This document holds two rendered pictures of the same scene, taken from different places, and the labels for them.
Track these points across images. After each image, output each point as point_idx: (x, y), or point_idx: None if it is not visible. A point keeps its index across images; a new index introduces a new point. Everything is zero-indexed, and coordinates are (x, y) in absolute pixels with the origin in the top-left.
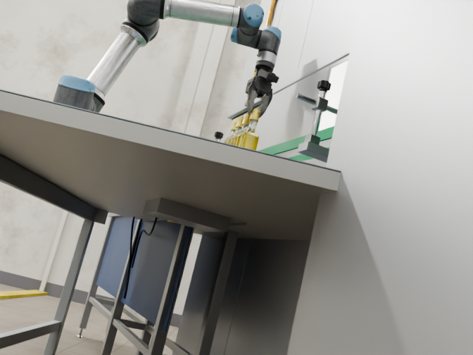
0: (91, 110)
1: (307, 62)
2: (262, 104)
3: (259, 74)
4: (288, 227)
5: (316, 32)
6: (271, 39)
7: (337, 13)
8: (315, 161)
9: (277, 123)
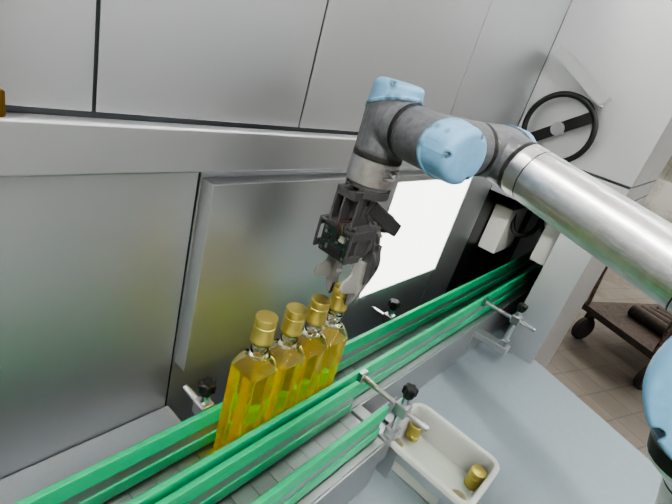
0: None
1: (332, 119)
2: (340, 266)
3: (375, 218)
4: None
5: (357, 47)
6: None
7: (404, 46)
8: (461, 338)
9: (279, 259)
